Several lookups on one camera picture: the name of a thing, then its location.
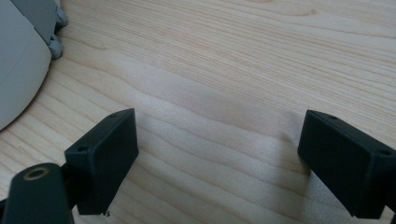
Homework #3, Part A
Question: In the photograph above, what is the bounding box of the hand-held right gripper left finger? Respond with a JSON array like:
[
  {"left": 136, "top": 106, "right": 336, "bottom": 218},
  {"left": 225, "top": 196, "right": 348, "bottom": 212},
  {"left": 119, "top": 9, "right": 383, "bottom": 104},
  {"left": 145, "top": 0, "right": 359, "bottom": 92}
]
[{"left": 1, "top": 107, "right": 140, "bottom": 224}]

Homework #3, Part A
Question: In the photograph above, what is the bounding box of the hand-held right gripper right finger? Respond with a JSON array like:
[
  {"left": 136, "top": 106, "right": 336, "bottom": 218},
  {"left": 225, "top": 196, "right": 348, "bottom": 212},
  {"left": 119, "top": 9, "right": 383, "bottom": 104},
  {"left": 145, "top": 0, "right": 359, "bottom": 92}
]
[{"left": 297, "top": 109, "right": 396, "bottom": 219}]

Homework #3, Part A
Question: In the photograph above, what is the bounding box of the grey rounded appliance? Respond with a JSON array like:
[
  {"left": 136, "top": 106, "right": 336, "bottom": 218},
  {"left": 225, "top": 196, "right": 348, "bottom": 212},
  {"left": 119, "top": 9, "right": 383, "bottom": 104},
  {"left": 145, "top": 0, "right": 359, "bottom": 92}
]
[{"left": 0, "top": 0, "right": 68, "bottom": 132}]

